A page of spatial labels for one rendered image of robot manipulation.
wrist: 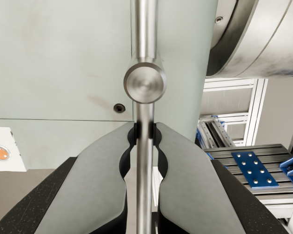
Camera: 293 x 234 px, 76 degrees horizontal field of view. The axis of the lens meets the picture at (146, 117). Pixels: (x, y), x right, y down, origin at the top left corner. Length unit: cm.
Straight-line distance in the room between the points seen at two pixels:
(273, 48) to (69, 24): 24
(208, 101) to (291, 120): 89
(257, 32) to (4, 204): 293
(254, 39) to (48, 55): 24
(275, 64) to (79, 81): 26
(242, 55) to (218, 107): 119
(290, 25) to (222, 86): 115
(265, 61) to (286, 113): 172
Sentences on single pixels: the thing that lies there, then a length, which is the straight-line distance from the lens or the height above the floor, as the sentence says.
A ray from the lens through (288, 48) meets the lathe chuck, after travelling 30.
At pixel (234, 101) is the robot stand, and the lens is 149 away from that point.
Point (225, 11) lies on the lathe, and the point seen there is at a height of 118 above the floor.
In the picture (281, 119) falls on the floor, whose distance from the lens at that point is 203.
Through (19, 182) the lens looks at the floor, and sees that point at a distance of 258.
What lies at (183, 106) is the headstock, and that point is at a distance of 23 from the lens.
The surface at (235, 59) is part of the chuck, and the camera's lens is 29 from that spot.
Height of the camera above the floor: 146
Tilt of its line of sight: 62 degrees down
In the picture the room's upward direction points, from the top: 178 degrees counter-clockwise
